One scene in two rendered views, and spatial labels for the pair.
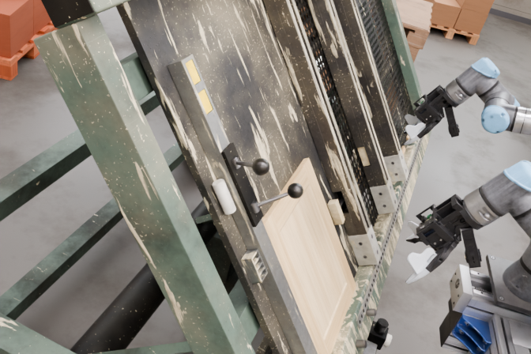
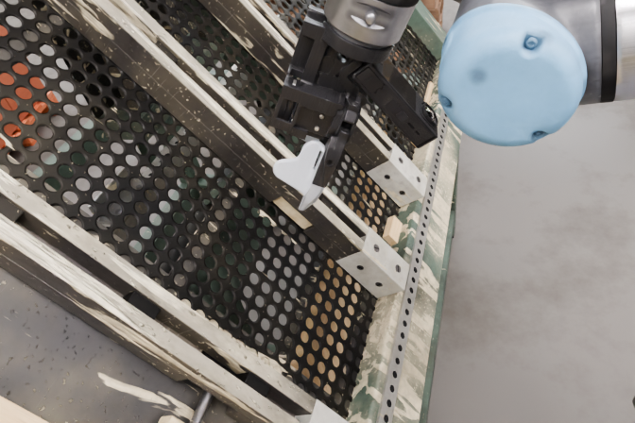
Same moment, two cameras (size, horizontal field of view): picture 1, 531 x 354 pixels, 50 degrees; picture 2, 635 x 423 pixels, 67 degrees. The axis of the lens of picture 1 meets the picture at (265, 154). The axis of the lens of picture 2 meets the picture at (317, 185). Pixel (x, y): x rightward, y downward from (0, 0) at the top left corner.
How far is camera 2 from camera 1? 1.47 m
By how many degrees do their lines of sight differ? 12
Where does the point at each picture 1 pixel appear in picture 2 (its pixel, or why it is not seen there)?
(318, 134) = (37, 283)
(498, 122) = (522, 90)
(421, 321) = (545, 346)
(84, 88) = not seen: outside the picture
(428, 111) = (306, 107)
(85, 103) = not seen: outside the picture
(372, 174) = (326, 239)
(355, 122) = (235, 157)
